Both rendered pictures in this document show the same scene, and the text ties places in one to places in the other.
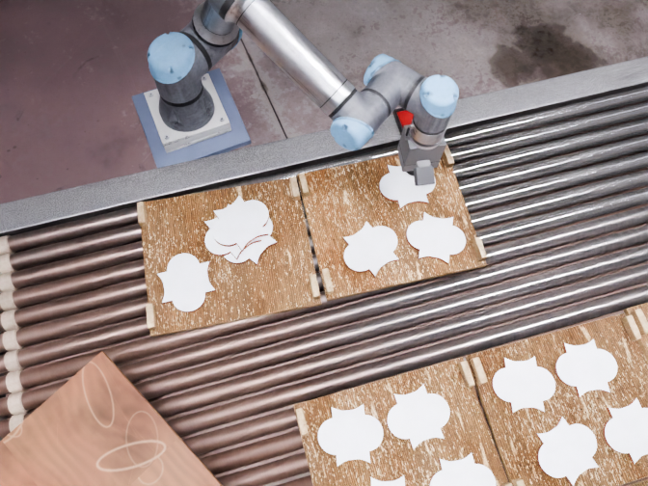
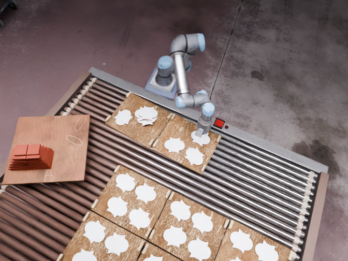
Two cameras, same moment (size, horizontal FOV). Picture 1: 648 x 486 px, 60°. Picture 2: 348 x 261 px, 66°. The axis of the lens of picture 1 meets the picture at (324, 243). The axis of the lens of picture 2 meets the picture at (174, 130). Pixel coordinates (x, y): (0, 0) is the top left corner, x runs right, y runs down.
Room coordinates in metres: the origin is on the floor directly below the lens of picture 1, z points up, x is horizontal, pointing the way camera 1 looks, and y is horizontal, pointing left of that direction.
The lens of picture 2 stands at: (-0.19, -0.69, 2.71)
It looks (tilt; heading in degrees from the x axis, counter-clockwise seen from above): 60 degrees down; 40
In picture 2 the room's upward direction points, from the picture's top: 5 degrees clockwise
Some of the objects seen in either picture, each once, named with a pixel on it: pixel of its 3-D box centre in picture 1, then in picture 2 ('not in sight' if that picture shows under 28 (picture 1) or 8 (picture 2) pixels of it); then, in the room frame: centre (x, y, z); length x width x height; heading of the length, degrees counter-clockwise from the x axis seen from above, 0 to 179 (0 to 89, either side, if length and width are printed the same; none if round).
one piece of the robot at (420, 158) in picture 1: (422, 153); (202, 126); (0.66, -0.21, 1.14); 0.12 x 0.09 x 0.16; 12
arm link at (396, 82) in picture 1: (390, 86); (201, 99); (0.72, -0.11, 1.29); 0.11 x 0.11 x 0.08; 58
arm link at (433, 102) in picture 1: (434, 104); (207, 111); (0.68, -0.20, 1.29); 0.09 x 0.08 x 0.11; 58
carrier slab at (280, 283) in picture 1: (228, 253); (139, 118); (0.46, 0.24, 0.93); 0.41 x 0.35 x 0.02; 105
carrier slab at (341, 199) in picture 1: (389, 219); (187, 142); (0.58, -0.16, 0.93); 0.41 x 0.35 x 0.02; 107
